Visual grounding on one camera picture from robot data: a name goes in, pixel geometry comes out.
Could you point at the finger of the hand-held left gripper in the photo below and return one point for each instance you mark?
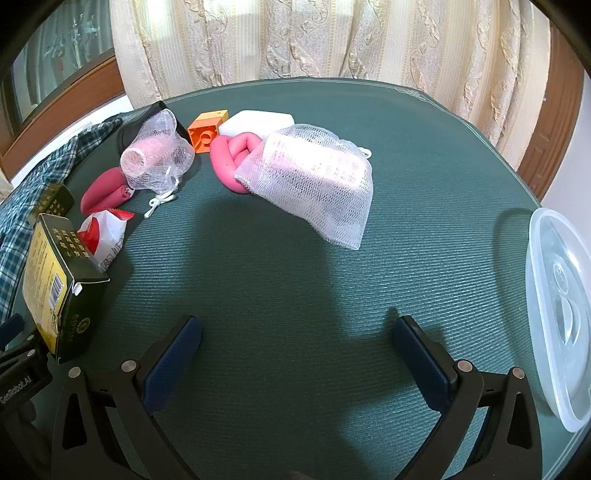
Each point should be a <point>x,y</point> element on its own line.
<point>10,325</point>

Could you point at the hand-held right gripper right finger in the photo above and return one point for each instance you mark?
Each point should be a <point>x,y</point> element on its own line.
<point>422,364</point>

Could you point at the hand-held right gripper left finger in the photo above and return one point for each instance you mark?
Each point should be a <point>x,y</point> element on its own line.
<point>173,364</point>

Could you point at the green and yellow carton box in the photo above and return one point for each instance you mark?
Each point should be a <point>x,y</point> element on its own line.
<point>53,201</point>
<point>46,286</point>

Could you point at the red and white snack packet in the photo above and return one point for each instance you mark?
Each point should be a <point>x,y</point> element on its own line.
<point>106,235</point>

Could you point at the clear plastic container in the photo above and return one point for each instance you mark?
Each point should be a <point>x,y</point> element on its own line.
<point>558,314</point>

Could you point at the dark pink foam piece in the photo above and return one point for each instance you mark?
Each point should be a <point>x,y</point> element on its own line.
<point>104,191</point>

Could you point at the small mesh bag pink roller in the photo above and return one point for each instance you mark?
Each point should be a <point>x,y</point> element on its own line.
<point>152,157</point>

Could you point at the pink twisted foam roller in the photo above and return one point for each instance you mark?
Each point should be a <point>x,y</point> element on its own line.
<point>224,159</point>

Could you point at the black cylindrical object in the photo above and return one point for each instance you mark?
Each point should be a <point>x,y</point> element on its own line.
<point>134,129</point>

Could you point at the orange toy block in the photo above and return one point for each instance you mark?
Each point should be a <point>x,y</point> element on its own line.
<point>207,131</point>

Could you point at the white rectangular box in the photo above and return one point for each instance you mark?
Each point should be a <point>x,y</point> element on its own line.
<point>256,122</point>

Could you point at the green table mat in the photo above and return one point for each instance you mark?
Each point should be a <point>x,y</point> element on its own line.
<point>277,286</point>

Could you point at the blue plaid cloth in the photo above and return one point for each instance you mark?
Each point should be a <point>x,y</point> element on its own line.
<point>69,152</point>

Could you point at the wooden framed window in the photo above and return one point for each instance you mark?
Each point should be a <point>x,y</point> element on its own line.
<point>69,87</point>

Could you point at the wooden door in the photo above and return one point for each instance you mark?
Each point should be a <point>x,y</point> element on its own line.
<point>558,115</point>

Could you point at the cream patterned curtain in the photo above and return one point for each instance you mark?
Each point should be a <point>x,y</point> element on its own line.
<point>323,41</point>

